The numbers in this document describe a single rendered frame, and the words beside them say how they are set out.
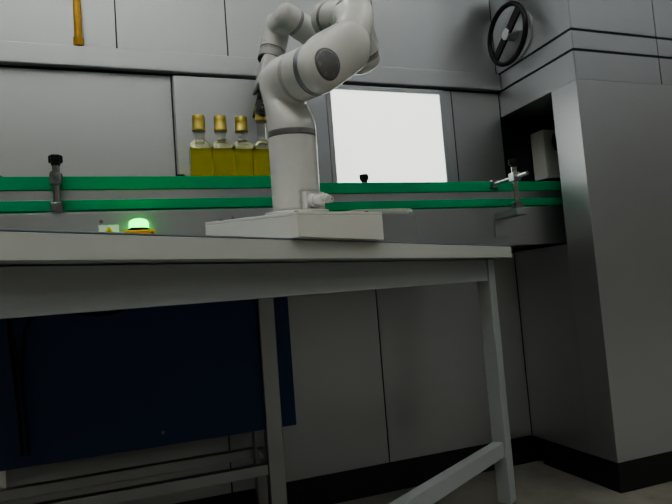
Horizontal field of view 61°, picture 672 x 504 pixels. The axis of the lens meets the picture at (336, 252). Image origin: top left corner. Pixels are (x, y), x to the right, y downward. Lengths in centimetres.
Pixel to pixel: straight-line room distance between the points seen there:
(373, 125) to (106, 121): 82
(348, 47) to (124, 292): 61
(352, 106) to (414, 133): 23
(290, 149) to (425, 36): 116
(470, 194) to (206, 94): 86
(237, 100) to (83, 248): 113
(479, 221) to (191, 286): 113
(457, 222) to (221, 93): 81
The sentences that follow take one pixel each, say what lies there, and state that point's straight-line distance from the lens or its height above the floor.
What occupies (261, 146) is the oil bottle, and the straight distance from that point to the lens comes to 161.
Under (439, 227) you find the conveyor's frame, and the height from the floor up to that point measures 82.
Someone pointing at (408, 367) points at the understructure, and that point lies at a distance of 190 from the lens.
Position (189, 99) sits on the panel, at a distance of 177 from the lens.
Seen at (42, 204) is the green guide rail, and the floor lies 90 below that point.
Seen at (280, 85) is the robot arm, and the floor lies 105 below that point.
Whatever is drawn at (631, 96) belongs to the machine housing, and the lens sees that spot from 207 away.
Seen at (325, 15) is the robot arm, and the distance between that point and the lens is 153.
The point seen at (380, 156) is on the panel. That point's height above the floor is 109.
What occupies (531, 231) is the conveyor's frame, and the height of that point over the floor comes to 80.
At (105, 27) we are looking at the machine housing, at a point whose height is 146.
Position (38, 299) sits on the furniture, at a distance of 76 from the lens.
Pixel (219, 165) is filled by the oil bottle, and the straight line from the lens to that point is 158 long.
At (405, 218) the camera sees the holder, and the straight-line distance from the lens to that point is 137.
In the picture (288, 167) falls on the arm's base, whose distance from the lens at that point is 108.
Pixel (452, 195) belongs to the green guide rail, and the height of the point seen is 92.
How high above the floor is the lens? 65
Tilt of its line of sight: 4 degrees up
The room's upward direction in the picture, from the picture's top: 4 degrees counter-clockwise
